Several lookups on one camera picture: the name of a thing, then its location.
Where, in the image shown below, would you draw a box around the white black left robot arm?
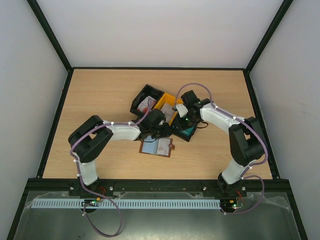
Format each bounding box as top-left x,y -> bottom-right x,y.
68,109 -> 172,186

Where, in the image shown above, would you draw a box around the green card stack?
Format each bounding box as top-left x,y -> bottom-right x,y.
180,126 -> 196,137

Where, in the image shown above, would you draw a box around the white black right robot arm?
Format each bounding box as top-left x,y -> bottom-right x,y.
174,90 -> 269,196

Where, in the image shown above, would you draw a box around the black plastic bin right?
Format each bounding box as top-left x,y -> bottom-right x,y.
171,114 -> 198,142

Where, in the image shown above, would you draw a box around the yellow plastic bin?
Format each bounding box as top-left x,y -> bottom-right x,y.
153,92 -> 177,123

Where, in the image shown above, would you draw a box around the black metal frame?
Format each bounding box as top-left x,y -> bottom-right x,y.
6,0 -> 308,240

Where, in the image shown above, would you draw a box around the brown leather card holder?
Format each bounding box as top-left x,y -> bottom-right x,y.
139,136 -> 175,158

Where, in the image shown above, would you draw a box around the red white card stack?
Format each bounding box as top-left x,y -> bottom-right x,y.
137,96 -> 156,114

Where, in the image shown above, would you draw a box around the black plastic bin left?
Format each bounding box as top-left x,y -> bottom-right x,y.
130,84 -> 165,117

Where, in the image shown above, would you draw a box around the white credit card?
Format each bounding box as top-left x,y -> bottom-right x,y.
156,138 -> 171,156

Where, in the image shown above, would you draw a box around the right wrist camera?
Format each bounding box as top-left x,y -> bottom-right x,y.
172,103 -> 188,118

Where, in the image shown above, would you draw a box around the light blue cable duct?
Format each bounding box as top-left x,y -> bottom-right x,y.
30,198 -> 221,210

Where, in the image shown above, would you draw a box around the black plastic bin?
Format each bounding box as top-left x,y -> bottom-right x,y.
171,114 -> 198,142
130,84 -> 165,117

